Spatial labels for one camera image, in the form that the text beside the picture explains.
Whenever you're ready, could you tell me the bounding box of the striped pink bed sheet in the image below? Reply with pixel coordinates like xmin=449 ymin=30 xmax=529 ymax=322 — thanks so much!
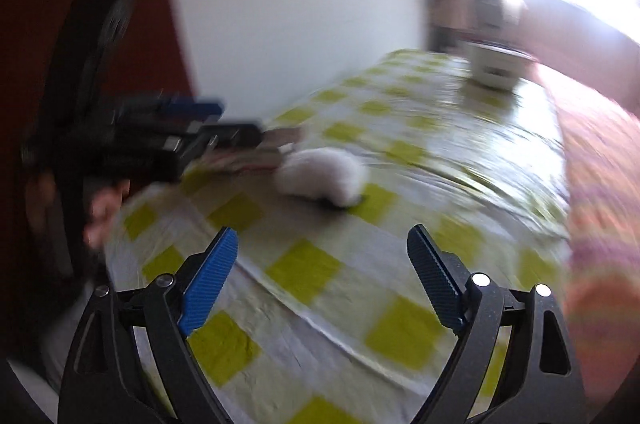
xmin=537 ymin=66 xmax=639 ymax=404

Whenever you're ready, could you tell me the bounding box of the white washing machine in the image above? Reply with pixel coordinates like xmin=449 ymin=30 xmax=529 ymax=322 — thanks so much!
xmin=474 ymin=0 xmax=526 ymax=32

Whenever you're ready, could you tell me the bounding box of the white box on table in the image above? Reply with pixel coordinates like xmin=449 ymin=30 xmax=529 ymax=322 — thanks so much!
xmin=465 ymin=43 xmax=528 ymax=92

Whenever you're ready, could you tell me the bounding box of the person's left hand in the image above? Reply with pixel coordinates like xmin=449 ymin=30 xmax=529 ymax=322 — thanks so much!
xmin=84 ymin=181 xmax=130 ymax=250

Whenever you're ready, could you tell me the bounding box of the green checkered tablecloth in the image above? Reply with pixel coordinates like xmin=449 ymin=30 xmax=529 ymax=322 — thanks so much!
xmin=106 ymin=51 xmax=568 ymax=423

